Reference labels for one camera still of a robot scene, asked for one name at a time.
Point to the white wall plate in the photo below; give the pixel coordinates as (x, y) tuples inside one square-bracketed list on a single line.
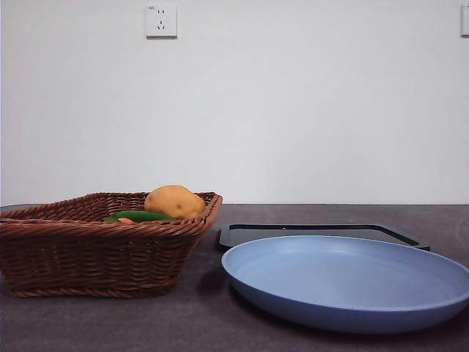
[(465, 21)]

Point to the green chili pepper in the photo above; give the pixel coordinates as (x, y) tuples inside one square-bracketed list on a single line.
[(146, 215)]

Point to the orange carrot with green leaves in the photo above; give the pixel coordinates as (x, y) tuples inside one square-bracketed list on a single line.
[(125, 220)]

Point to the brown wicker basket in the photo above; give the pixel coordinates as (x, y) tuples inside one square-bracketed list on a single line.
[(91, 256)]

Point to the round blue plate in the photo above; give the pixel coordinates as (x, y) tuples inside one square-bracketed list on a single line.
[(340, 278)]

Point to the yellow-brown potato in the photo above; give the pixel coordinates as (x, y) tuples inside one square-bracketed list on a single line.
[(172, 201)]

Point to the black rectangular tray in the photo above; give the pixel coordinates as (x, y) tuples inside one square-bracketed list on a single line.
[(293, 231)]

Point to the white wall socket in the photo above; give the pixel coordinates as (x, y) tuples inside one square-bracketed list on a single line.
[(161, 21)]

